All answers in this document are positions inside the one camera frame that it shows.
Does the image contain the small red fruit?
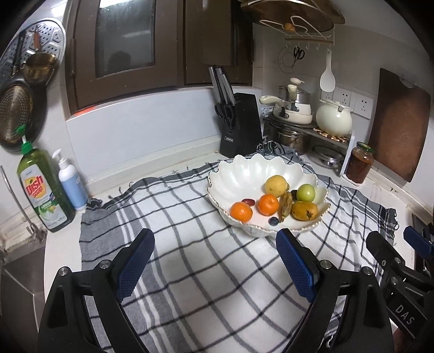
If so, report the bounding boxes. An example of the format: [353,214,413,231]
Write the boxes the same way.
[242,198,256,207]

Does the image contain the spotted banana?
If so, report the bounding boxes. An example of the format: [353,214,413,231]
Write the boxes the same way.
[278,192,293,222]

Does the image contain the brown cutting board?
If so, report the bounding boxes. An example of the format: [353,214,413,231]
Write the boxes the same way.
[368,68,431,182]

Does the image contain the white wall power outlets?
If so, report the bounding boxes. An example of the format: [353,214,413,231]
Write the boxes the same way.
[321,86,374,119]

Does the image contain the white scalloped fruit bowl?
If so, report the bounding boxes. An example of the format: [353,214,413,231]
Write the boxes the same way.
[208,154,330,238]

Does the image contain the hanging round strainer pan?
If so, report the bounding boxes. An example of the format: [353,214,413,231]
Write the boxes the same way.
[1,74,33,152]

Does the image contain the hanging brass ladle pot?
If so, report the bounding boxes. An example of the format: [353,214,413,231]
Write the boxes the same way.
[23,29,58,86]

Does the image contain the blue pump lotion bottle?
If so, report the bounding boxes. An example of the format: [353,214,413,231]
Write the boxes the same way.
[52,149,88,212]

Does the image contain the steel sink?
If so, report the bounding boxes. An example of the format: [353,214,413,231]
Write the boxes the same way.
[1,241,45,352]

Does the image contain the grey checked kitchen cloth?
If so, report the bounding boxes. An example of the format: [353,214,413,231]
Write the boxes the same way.
[79,162,399,352]

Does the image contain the white wire hanging rack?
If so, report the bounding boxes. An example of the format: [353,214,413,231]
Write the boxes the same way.
[259,15,337,45]

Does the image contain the steel lid under shelf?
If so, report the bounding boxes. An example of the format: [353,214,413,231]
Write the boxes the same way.
[312,145,345,169]

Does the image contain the white rice spoon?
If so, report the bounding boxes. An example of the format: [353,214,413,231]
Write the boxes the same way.
[319,49,336,93]

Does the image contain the hanging black scissors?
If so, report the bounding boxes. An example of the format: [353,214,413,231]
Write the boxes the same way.
[291,46,305,68]

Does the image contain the orange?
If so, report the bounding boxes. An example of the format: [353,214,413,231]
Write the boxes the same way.
[229,201,253,223]
[257,194,280,216]

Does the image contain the cream saucepan with handle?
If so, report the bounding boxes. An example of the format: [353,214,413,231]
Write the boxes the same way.
[259,77,313,125]

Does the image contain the steel faucet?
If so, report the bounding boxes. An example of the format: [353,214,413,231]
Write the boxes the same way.
[0,165,47,243]

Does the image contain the black kitchen scissors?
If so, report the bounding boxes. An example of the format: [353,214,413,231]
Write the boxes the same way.
[215,103,235,130]

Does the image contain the glass jar red sauce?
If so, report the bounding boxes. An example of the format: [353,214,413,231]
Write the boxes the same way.
[346,141,374,184]

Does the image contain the yellow mango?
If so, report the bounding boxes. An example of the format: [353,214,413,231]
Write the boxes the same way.
[291,201,318,221]

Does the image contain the cream ceramic pot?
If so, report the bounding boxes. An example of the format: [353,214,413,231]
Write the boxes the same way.
[315,99,352,137]

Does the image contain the steel pot under shelf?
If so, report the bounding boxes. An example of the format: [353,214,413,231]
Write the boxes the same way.
[269,124,310,155]

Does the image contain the dark blue plum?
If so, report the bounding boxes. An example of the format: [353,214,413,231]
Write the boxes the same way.
[269,217,279,226]

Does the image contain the metal kitchen shelf rack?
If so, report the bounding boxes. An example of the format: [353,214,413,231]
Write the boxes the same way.
[261,112,364,188]

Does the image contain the yellow lemon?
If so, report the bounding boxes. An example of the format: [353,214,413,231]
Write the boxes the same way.
[265,175,289,198]

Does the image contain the black knife block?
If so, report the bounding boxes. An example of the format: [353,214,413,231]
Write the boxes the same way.
[209,65,263,158]

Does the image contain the green apple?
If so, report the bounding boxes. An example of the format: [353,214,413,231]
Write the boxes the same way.
[296,184,316,202]

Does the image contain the green dish soap bottle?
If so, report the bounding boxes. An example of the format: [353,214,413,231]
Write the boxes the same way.
[16,125,76,232]

